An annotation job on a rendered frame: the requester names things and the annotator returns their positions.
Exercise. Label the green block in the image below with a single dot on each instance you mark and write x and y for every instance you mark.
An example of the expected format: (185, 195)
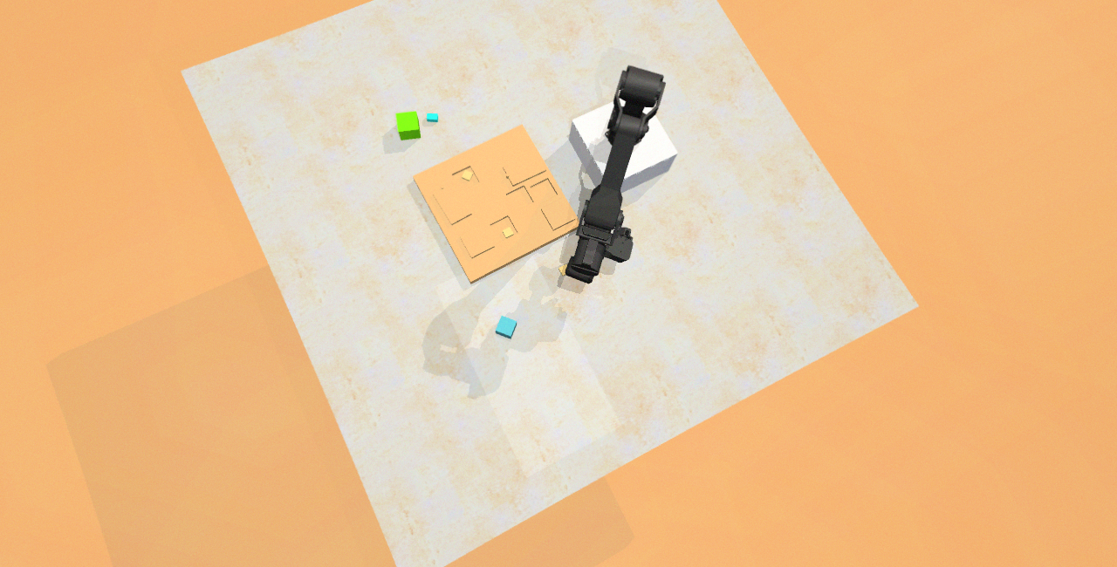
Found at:
(408, 125)

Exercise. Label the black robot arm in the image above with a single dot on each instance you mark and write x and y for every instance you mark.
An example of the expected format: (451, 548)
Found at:
(627, 126)

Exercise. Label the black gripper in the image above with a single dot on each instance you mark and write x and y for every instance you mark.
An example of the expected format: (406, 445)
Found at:
(574, 274)

